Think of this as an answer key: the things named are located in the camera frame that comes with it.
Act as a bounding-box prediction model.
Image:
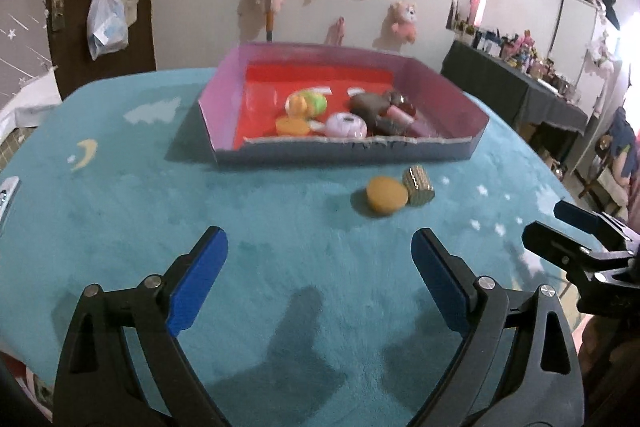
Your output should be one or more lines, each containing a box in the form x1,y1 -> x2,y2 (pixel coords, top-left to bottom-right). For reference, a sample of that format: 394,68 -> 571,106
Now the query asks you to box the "orange half-round sponge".
276,117 -> 312,136

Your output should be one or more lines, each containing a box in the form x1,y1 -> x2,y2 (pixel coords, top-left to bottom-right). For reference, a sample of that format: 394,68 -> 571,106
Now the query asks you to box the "dark brown door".
42,0 -> 158,100

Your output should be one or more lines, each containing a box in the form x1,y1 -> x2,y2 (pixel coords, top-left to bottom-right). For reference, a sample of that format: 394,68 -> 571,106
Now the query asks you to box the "silver phone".
0,176 -> 21,223

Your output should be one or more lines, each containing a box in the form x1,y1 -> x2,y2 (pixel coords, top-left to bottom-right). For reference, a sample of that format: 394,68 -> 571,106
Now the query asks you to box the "white sheet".
0,71 -> 63,142

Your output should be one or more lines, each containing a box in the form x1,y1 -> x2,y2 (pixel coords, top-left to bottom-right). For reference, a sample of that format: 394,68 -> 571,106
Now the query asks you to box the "pink nail polish bottle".
387,106 -> 431,132

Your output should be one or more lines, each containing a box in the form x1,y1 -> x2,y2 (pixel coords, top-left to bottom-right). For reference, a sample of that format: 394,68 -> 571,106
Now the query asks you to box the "black draped side table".
440,39 -> 590,142

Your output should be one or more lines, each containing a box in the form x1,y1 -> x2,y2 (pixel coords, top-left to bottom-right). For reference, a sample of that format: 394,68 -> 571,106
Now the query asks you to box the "brown ball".
385,90 -> 418,114

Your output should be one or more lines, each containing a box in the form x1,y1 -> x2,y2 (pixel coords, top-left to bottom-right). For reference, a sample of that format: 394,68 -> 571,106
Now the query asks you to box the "lilac round compact case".
325,112 -> 369,139

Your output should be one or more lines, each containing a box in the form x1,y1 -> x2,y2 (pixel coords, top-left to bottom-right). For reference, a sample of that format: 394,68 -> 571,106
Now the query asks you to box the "red cardboard box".
199,42 -> 490,170

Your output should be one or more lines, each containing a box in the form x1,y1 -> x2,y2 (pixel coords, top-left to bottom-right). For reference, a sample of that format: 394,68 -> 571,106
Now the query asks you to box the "pink bear plush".
389,2 -> 418,42

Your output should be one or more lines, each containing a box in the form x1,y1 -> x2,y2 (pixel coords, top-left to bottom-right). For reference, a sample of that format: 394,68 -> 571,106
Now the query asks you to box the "clear plastic bag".
86,0 -> 130,60

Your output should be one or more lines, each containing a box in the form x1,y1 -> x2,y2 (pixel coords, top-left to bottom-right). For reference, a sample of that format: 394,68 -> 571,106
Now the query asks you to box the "row of small bottles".
450,19 -> 583,95

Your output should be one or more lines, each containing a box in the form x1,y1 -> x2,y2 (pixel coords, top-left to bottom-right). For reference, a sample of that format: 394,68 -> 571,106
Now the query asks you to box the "blue cloth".
595,107 -> 640,208

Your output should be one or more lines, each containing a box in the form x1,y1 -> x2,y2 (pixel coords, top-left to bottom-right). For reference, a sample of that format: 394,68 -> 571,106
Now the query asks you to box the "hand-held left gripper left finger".
54,226 -> 231,427

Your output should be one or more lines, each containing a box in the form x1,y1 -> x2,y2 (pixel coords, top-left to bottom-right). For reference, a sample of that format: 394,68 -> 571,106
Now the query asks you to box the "green and yellow toy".
285,89 -> 328,115

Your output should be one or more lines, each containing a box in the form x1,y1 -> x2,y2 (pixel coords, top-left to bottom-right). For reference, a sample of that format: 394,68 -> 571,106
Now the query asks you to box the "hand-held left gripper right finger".
407,227 -> 585,427

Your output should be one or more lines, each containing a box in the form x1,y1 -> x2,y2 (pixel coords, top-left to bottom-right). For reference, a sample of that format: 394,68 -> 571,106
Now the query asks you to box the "amber oval puff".
366,177 -> 408,214

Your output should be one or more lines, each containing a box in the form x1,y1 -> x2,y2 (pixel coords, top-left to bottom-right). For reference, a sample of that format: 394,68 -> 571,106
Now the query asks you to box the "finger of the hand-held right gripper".
554,201 -> 640,251
521,220 -> 634,274

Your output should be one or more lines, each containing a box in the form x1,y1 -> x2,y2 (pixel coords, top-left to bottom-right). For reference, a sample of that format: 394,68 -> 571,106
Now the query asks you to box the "standing mirror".
552,0 -> 608,98

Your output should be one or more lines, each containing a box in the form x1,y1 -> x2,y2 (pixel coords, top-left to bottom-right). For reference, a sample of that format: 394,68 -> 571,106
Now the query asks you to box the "small pink figure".
327,18 -> 347,46

